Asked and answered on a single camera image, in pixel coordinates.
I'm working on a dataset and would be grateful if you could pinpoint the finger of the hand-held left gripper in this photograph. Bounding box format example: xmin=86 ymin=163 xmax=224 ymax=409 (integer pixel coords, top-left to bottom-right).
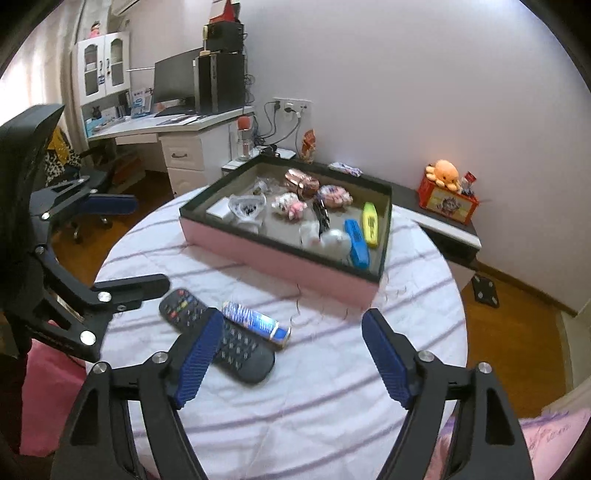
xmin=28 ymin=175 xmax=140 ymax=232
xmin=27 ymin=247 xmax=171 ymax=364

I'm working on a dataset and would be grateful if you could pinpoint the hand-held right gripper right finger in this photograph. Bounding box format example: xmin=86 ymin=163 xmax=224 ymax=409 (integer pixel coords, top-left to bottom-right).
xmin=361 ymin=308 xmax=536 ymax=480

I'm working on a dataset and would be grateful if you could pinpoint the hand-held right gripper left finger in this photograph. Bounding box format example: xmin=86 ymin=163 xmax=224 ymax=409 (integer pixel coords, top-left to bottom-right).
xmin=48 ymin=306 xmax=225 ymax=480

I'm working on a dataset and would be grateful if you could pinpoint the black remote control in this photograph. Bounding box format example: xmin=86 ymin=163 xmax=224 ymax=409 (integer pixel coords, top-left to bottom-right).
xmin=159 ymin=288 xmax=277 ymax=385

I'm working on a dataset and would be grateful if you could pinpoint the pink storage box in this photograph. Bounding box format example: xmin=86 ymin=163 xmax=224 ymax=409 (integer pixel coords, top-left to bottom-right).
xmin=178 ymin=154 xmax=394 ymax=309

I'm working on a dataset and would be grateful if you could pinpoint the black hair clip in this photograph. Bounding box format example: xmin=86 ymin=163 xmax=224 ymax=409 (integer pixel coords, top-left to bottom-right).
xmin=312 ymin=197 xmax=331 ymax=232

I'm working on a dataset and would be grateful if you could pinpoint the copper metal canister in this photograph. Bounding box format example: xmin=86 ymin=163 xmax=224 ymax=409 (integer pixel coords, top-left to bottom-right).
xmin=283 ymin=168 xmax=320 ymax=198

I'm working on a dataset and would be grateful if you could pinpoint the black office chair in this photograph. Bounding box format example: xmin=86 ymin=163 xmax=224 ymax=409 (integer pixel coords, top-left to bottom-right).
xmin=55 ymin=143 xmax=118 ymax=244

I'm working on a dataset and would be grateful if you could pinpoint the patterned cushion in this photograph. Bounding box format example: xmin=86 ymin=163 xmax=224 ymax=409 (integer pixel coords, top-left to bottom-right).
xmin=46 ymin=128 xmax=82 ymax=182

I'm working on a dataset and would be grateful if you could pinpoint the blue printed tube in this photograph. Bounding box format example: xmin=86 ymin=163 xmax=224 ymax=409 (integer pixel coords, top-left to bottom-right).
xmin=222 ymin=301 xmax=293 ymax=349

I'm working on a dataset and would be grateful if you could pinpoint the white desk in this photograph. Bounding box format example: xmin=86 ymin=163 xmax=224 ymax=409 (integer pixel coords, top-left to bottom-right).
xmin=87 ymin=106 xmax=256 ymax=197

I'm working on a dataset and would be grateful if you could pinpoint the small white box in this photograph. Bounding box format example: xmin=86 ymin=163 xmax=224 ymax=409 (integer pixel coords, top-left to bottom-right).
xmin=206 ymin=198 xmax=237 ymax=221

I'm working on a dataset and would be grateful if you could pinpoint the blue box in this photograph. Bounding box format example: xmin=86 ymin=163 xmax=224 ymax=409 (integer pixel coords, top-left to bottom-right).
xmin=130 ymin=89 xmax=153 ymax=116

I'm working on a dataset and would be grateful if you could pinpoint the white round object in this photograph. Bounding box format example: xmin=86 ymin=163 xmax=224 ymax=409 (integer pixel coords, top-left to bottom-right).
xmin=320 ymin=228 xmax=353 ymax=256

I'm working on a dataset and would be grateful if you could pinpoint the clear bag of black items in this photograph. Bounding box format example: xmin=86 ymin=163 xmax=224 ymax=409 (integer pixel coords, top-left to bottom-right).
xmin=228 ymin=193 xmax=268 ymax=225

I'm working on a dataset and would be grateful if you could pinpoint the pink cloth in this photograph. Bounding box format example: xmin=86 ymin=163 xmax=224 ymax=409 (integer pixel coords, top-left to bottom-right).
xmin=436 ymin=406 xmax=591 ymax=480
xmin=21 ymin=322 xmax=90 ymax=455

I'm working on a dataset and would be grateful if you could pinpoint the white hutch cabinet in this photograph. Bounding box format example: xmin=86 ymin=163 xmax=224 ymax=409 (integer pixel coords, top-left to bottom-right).
xmin=75 ymin=31 xmax=133 ymax=110

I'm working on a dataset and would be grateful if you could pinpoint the black monitor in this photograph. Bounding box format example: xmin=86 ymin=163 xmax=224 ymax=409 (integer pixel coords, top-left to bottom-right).
xmin=152 ymin=47 xmax=204 ymax=110

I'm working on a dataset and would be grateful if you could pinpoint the low grey-topped cabinet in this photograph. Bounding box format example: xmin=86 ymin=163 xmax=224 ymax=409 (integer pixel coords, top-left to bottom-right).
xmin=392 ymin=184 xmax=484 ymax=269

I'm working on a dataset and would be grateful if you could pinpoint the clear bottle with red cap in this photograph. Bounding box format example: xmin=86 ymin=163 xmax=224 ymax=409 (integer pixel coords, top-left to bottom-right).
xmin=236 ymin=117 xmax=253 ymax=162

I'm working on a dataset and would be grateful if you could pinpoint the white plastic bag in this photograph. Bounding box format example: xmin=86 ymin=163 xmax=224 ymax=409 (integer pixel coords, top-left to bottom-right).
xmin=298 ymin=220 xmax=322 ymax=247

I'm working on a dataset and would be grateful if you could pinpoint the black computer tower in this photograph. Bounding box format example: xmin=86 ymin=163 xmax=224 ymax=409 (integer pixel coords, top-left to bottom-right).
xmin=194 ymin=52 xmax=246 ymax=116

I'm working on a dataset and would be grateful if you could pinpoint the red plastic crate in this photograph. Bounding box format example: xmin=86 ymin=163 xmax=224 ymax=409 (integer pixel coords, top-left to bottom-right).
xmin=417 ymin=178 xmax=480 ymax=225

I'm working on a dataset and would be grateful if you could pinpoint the pink patterned pouch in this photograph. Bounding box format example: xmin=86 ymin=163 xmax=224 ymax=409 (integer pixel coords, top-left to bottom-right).
xmin=318 ymin=185 xmax=354 ymax=209

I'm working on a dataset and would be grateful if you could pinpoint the pink plush toy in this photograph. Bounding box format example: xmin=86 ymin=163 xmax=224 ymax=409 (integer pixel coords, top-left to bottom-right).
xmin=271 ymin=192 xmax=308 ymax=221

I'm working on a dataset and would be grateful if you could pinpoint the orange octopus plush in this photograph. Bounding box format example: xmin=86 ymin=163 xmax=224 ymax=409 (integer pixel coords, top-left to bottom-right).
xmin=425 ymin=159 xmax=462 ymax=193

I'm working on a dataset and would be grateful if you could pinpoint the black speaker box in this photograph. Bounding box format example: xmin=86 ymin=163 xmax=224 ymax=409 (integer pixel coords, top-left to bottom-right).
xmin=202 ymin=23 xmax=245 ymax=54

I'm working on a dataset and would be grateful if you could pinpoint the orange snack bag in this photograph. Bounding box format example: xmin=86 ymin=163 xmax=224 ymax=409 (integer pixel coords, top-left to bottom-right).
xmin=300 ymin=128 xmax=317 ymax=164

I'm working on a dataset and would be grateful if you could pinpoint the red paper item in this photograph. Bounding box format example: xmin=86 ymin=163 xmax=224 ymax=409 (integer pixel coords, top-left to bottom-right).
xmin=209 ymin=0 xmax=242 ymax=24

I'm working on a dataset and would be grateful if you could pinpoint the black floor bracket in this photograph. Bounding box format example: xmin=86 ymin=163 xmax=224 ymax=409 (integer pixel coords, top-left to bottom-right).
xmin=471 ymin=272 xmax=501 ymax=308

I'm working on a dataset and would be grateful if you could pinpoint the black power cable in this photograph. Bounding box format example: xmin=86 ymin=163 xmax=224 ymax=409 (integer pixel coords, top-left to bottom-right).
xmin=284 ymin=107 xmax=303 ymax=148
xmin=262 ymin=102 xmax=283 ymax=147

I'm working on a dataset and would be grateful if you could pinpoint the white wall socket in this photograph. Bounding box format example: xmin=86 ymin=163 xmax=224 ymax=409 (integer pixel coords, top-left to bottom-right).
xmin=273 ymin=97 xmax=311 ymax=122

